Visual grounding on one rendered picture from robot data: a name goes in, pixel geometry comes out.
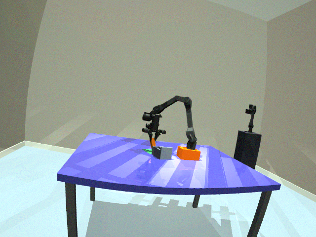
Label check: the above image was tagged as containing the green flat mat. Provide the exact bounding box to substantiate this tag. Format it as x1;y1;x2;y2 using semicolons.
143;146;173;159

